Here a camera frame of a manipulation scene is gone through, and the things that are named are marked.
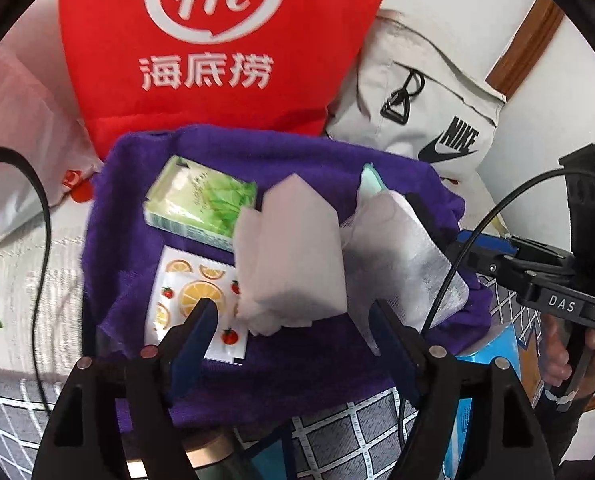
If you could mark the fruit print bed sheet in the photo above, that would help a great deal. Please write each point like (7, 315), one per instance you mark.
(7, 320)

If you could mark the blue star-shaped paper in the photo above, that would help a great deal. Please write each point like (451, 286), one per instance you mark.
(275, 455)

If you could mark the person's right hand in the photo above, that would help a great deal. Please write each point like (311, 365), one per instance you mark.
(557, 350)

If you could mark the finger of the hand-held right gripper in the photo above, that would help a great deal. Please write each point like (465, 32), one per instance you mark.
(487, 252)
(422, 210)

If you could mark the white socks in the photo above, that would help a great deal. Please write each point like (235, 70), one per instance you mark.
(397, 260)

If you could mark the purple towel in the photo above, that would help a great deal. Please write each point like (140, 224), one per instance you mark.
(297, 365)

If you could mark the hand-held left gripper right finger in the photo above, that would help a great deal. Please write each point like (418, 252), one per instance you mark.
(395, 350)

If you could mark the beige canvas bag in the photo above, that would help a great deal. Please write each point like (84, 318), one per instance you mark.
(427, 115)

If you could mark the white tissue paper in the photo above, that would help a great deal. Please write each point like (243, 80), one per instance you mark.
(255, 280)

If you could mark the fruit print wipe packet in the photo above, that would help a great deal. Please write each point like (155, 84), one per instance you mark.
(187, 280)

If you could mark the red paper bag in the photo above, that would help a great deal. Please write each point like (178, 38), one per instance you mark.
(127, 70)

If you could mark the grey checked blanket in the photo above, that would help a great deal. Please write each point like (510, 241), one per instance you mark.
(337, 440)

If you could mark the dark green tin box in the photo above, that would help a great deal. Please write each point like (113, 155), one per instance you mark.
(232, 465)

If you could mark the white plastic shopping bag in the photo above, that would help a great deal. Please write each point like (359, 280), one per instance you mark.
(22, 125)

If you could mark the green tissue pack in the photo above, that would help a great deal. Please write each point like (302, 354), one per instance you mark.
(197, 205)

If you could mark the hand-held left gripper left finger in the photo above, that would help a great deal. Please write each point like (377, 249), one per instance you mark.
(195, 345)

